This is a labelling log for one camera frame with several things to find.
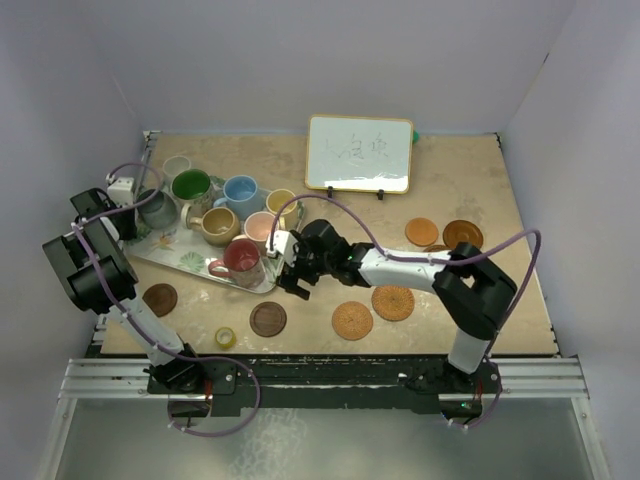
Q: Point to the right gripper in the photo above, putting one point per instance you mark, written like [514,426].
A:
[289,283]

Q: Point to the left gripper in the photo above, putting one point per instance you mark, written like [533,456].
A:
[133,233]

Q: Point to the grey stoneware cup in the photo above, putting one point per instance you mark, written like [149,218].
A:
[158,211]

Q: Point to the dark walnut coaster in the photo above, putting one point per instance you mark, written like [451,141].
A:
[161,298]
[268,319]

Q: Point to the light wood coaster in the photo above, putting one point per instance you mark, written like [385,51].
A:
[421,231]

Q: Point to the ringed brown wood coaster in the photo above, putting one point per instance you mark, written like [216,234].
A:
[437,248]

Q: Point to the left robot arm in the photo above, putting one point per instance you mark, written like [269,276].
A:
[96,276]

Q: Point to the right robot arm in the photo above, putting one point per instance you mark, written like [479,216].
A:
[475,292]

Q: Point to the woven rattan coaster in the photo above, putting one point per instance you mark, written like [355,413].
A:
[352,321]
[393,303]

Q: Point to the red floral mug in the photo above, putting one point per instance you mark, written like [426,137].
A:
[241,262]

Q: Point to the pink mug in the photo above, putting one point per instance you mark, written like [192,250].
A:
[258,225]

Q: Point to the white mug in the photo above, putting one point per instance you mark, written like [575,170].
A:
[174,166]

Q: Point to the green interior mug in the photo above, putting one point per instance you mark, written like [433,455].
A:
[193,186]

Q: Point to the yellow tape roll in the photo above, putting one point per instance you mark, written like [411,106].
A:
[225,338]

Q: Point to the pale yellow mug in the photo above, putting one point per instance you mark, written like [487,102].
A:
[282,200]

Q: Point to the tan stoneware mug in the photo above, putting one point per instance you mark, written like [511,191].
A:
[218,226]

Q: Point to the light blue mug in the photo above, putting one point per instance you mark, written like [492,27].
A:
[241,195]

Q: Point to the yellow-framed whiteboard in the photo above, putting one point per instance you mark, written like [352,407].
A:
[359,154]

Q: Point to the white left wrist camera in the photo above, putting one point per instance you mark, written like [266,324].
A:
[122,191]

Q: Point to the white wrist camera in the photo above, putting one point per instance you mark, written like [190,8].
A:
[122,191]
[281,244]

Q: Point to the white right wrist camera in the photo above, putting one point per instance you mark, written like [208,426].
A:
[281,244]

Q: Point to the aluminium frame rail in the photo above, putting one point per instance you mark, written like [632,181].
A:
[521,378]

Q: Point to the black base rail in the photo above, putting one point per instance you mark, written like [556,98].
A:
[421,384]

